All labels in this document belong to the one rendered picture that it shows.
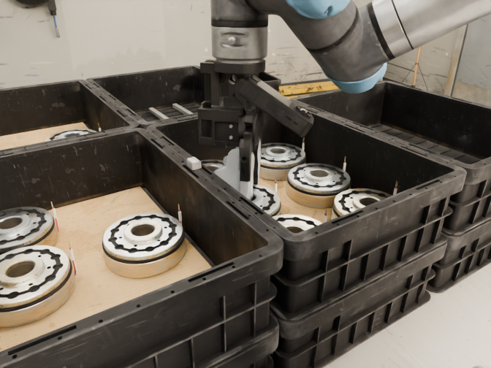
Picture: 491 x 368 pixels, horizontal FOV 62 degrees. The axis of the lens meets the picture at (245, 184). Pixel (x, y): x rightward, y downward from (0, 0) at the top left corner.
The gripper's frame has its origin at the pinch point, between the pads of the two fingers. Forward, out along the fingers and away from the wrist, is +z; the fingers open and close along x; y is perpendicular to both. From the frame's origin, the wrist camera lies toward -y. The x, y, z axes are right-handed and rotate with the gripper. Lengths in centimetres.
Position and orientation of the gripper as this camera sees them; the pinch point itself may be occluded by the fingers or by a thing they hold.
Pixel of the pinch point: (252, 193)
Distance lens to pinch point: 63.7
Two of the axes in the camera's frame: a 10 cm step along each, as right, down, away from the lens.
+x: -2.1, 4.0, -8.9
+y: -9.8, -1.0, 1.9
